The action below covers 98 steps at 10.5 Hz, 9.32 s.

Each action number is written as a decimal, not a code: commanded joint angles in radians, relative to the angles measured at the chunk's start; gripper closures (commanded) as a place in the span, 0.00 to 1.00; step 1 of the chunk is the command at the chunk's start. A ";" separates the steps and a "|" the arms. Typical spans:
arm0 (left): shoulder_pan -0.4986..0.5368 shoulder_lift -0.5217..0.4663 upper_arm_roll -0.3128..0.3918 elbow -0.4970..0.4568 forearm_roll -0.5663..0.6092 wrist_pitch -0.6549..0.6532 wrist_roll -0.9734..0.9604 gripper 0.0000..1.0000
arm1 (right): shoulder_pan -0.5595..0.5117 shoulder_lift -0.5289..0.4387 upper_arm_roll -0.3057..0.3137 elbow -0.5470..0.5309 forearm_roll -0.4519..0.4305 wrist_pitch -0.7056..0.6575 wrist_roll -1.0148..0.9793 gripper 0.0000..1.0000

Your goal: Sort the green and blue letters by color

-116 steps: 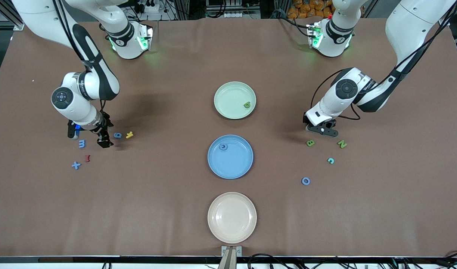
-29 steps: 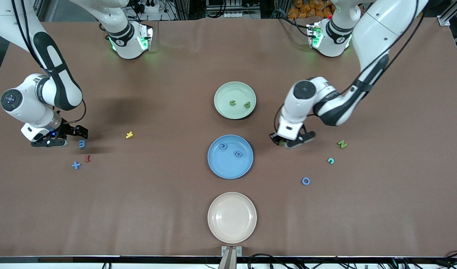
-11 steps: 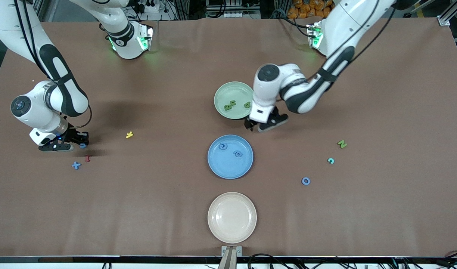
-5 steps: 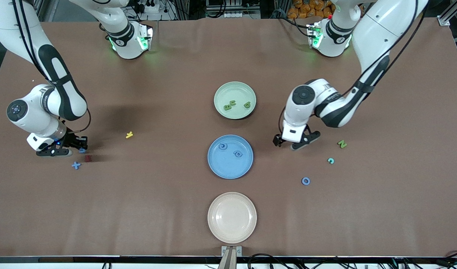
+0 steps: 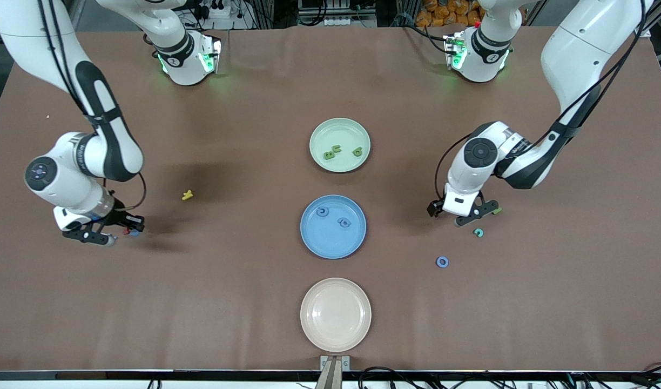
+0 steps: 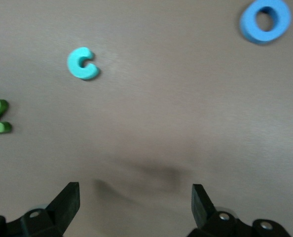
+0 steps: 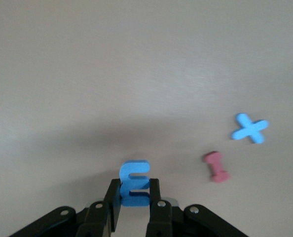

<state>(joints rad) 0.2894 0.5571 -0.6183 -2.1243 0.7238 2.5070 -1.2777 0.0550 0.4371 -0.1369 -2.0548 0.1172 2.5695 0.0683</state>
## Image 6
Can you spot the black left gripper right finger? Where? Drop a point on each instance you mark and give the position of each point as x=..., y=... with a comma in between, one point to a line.
x=210, y=222

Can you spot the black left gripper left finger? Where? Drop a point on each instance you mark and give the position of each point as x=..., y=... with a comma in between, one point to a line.
x=50, y=219

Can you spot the brown table cover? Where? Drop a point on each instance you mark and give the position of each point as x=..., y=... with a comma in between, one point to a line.
x=161, y=111

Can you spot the teal letter C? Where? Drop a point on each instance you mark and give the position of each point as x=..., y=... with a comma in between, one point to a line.
x=75, y=64

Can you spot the blue letter O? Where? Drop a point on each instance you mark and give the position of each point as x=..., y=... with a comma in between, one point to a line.
x=247, y=22

